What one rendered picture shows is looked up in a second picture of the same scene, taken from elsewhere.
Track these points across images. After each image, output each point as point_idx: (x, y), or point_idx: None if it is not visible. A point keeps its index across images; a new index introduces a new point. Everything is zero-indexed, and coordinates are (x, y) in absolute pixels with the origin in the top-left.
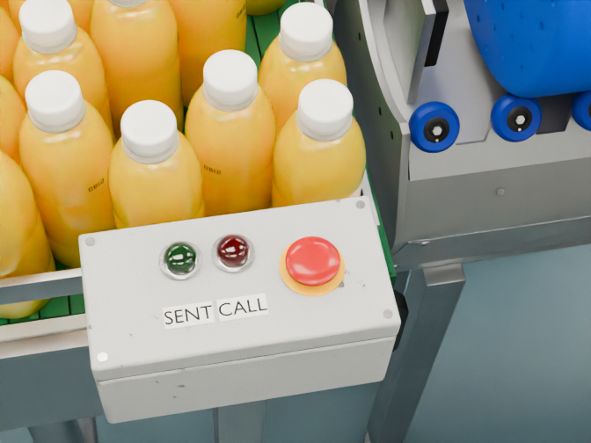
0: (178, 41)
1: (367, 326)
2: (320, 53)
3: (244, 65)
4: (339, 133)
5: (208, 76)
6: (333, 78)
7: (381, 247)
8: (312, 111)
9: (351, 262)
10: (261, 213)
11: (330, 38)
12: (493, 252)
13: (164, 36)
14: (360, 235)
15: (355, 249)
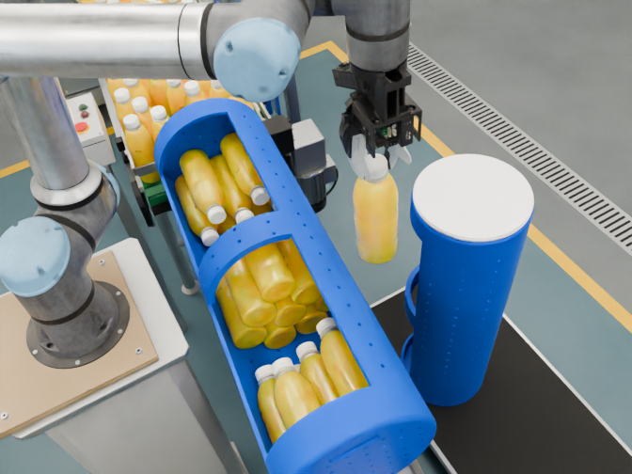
0: (180, 108)
1: None
2: (154, 119)
3: (140, 102)
4: (127, 128)
5: (135, 98)
6: (155, 130)
7: (87, 139)
8: (126, 117)
9: (83, 134)
10: (97, 118)
11: (156, 118)
12: None
13: (171, 100)
14: (90, 134)
15: (86, 134)
